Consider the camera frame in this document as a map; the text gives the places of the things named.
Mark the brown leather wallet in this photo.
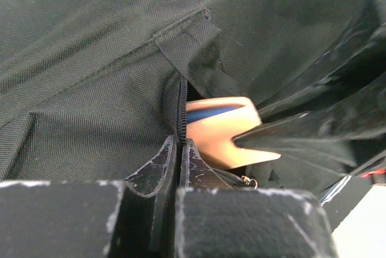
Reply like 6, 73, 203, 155
186, 96, 280, 170

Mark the black student backpack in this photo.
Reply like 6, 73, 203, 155
1, 0, 365, 194

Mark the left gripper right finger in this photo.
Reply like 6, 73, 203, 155
174, 140, 337, 257

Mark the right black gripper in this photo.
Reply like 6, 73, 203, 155
233, 0, 385, 186

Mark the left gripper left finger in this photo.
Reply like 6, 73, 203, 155
1, 136, 178, 257

